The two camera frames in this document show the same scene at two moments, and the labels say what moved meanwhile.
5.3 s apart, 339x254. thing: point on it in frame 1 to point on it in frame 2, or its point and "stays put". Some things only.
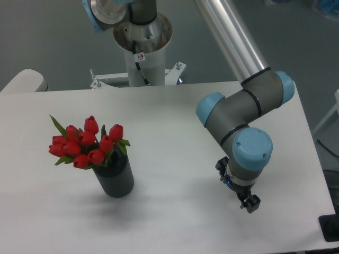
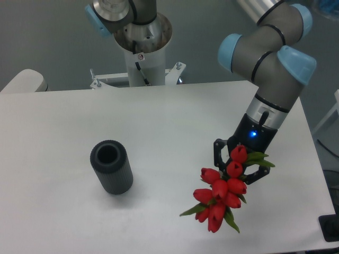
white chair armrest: [27, 81] stays put
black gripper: [243, 191] to [256, 137]
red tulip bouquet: [83, 147] to [215, 203]
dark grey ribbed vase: [117, 179] stays put
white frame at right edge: [336, 107] stays put
